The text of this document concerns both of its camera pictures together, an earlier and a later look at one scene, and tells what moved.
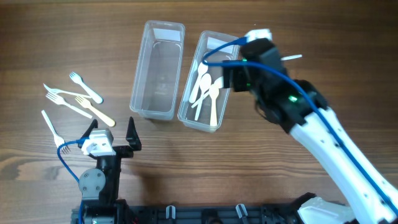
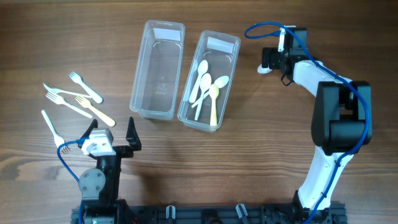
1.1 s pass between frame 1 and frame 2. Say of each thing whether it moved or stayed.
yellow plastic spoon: stayed
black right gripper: moved
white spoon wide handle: stayed
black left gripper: stayed
